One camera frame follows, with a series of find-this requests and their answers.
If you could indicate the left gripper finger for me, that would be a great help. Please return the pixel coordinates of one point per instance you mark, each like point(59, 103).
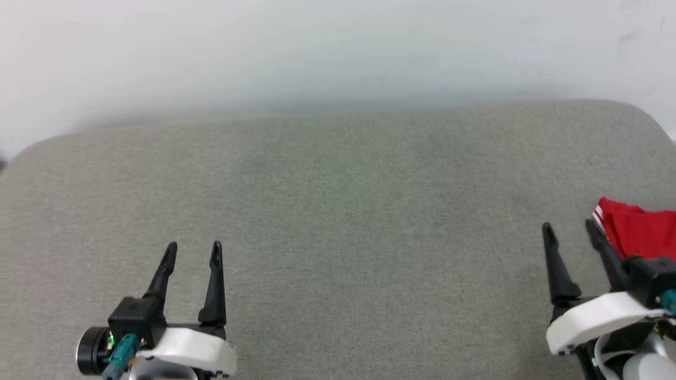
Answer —
point(163, 274)
point(215, 290)

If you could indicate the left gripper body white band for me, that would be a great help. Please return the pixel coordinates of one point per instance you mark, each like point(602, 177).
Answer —
point(193, 351)

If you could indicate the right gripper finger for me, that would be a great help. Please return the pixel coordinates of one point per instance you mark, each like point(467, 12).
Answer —
point(610, 258)
point(559, 274)

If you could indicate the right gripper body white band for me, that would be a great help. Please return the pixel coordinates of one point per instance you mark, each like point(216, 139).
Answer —
point(597, 319)

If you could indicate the red basketball jersey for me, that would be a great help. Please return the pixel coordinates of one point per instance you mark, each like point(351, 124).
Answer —
point(641, 232)

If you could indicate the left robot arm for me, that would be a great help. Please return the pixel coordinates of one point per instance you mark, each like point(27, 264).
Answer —
point(92, 353)

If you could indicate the grey fabric sofa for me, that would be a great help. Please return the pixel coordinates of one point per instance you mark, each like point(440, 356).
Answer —
point(338, 221)

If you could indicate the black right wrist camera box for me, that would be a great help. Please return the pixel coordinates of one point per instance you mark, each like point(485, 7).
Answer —
point(649, 279)

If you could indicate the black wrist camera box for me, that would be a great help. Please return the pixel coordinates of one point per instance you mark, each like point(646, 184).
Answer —
point(649, 279)
point(137, 316)

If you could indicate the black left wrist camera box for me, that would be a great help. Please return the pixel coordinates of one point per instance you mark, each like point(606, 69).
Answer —
point(137, 316)

